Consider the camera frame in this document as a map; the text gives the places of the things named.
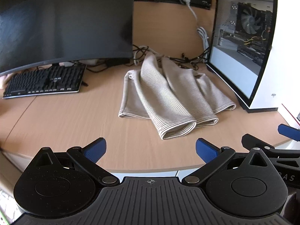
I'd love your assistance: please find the striped knit garment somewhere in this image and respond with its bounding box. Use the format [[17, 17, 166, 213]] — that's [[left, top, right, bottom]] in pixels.
[[118, 53, 237, 140]]

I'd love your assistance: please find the white power cable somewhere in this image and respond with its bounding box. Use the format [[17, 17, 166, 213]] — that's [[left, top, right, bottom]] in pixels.
[[179, 0, 211, 64]]

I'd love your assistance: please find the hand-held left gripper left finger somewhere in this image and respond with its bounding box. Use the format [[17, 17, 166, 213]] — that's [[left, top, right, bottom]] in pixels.
[[35, 138, 118, 187]]

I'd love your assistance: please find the white glass-sided computer case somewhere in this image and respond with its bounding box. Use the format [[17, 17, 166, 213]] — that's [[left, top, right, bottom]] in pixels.
[[206, 0, 300, 110]]

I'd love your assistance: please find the light grey looped cable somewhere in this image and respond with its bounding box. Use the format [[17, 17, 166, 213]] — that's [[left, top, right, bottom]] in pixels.
[[133, 47, 164, 64]]

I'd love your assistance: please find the bundle of black cables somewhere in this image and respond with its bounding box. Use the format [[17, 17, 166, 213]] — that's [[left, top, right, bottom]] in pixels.
[[132, 44, 211, 73]]

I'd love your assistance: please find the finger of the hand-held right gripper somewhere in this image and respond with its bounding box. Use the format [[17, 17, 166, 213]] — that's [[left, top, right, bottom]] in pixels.
[[242, 133, 300, 162], [278, 124, 300, 142]]

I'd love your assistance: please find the white cardboard box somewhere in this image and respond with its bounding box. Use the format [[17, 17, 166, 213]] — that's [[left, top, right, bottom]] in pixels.
[[279, 103, 300, 130]]

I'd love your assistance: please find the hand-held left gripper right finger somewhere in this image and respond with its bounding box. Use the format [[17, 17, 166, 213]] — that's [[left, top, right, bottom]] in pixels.
[[183, 139, 272, 187]]

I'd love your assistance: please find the black curved monitor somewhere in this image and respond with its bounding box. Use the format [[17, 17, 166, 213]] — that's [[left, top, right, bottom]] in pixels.
[[0, 0, 135, 77]]

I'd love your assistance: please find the black keyboard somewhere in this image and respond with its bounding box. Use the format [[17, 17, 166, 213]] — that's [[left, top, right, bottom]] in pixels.
[[2, 64, 87, 99]]

